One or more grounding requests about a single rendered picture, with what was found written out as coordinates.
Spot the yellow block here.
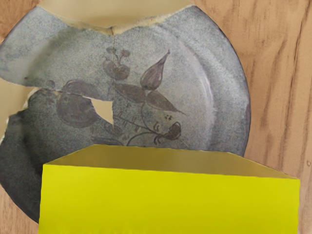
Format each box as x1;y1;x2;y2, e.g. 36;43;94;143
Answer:
38;143;301;234

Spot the grey floral painted plate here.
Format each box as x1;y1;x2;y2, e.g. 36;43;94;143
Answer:
0;2;252;224

